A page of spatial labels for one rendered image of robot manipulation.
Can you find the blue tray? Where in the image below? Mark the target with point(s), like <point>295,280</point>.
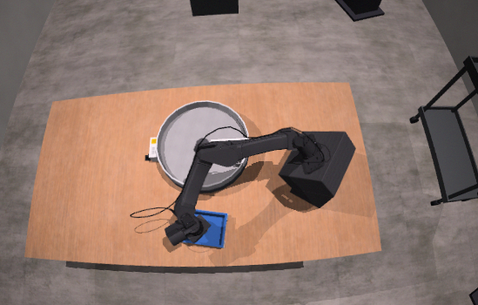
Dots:
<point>215,233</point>

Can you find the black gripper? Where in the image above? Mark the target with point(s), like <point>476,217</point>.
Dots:
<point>204,226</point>

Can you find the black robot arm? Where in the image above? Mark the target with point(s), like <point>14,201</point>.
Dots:
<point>223,154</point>

